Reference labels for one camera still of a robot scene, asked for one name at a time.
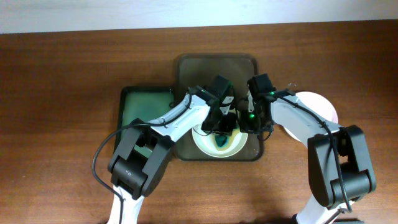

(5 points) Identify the green and yellow sponge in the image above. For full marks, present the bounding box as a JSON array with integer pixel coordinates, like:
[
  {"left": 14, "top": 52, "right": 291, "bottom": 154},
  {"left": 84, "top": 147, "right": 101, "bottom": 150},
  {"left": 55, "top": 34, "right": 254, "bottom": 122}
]
[{"left": 213, "top": 128, "right": 240, "bottom": 152}]

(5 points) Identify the white plate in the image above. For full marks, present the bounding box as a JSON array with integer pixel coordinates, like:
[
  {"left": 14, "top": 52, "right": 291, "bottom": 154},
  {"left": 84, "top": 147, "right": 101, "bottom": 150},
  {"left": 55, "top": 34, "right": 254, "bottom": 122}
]
[
  {"left": 192, "top": 124, "right": 248, "bottom": 158},
  {"left": 274, "top": 91, "right": 340, "bottom": 144}
]

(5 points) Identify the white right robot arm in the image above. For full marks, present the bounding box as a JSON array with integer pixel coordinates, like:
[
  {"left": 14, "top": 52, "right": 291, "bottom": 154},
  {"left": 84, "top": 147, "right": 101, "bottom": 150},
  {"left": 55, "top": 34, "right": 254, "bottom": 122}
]
[{"left": 245, "top": 90, "right": 377, "bottom": 223}]

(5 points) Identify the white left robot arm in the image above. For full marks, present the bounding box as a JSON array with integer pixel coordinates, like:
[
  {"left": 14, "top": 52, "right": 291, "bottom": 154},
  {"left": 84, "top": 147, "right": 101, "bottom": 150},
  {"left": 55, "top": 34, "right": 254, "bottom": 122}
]
[{"left": 108, "top": 86, "right": 231, "bottom": 223}]

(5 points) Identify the brown serving tray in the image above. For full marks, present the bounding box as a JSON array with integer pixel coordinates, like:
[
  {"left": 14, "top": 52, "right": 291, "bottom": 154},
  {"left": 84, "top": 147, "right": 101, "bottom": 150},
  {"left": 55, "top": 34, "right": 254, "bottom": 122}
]
[{"left": 174, "top": 54, "right": 264, "bottom": 162}]

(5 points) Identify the black tray with soapy water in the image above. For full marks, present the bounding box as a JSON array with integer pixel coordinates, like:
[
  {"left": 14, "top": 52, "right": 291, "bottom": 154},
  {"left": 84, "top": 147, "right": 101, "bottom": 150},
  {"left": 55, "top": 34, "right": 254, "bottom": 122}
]
[{"left": 114, "top": 86, "right": 175, "bottom": 164}]

